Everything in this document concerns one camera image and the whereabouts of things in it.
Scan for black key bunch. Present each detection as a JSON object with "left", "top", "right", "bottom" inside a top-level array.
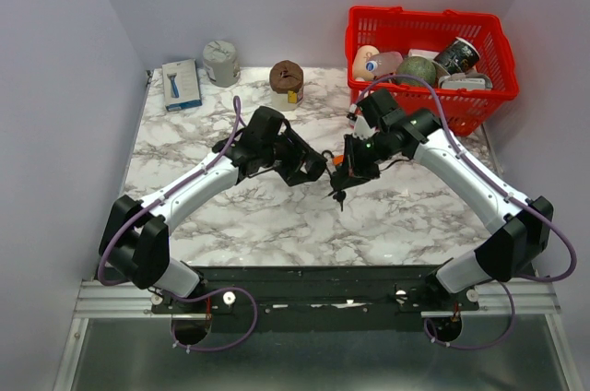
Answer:
[{"left": 325, "top": 190, "right": 347, "bottom": 212}]

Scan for black paper cup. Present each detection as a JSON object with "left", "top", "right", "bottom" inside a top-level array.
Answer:
[{"left": 433, "top": 37, "right": 480, "bottom": 75}]

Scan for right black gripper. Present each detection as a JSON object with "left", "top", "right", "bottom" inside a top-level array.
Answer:
[{"left": 335, "top": 128, "right": 394, "bottom": 191}]

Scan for grey marble cup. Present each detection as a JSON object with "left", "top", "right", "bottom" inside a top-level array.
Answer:
[{"left": 202, "top": 41, "right": 241, "bottom": 88}]

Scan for green round melon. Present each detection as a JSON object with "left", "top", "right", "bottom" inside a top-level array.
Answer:
[{"left": 395, "top": 56, "right": 437, "bottom": 87}]

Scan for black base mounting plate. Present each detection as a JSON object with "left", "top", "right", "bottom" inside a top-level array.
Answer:
[{"left": 148, "top": 266, "right": 479, "bottom": 338}]

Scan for pink plastic bottle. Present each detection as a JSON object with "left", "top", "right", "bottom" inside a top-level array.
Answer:
[{"left": 365, "top": 52, "right": 404, "bottom": 78}]

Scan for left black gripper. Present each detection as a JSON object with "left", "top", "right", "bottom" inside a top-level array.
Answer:
[{"left": 261, "top": 127, "right": 327, "bottom": 187}]

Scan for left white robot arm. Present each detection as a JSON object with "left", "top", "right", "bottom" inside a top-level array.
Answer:
[{"left": 97, "top": 106, "right": 326, "bottom": 313}]

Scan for red plastic basket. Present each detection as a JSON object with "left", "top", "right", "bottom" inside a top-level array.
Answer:
[{"left": 345, "top": 6, "right": 520, "bottom": 137}]

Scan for orange black padlock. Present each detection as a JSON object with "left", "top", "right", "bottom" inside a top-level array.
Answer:
[{"left": 322, "top": 150, "right": 344, "bottom": 167}]

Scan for white box in basket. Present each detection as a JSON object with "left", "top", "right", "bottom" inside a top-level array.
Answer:
[{"left": 438, "top": 73, "right": 493, "bottom": 90}]

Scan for beige egg shaped toy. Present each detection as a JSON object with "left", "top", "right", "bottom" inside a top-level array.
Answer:
[{"left": 351, "top": 45, "right": 380, "bottom": 81}]

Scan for brown lidded white jar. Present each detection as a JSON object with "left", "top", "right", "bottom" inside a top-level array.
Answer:
[{"left": 269, "top": 60, "right": 304, "bottom": 112}]

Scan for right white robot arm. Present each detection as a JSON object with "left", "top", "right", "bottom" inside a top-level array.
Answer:
[{"left": 330, "top": 89, "right": 554, "bottom": 310}]

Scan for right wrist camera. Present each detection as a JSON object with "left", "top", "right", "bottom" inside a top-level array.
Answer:
[{"left": 347, "top": 104, "right": 375, "bottom": 140}]

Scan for razor package box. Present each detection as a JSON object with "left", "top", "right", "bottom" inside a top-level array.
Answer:
[{"left": 162, "top": 59, "right": 202, "bottom": 112}]

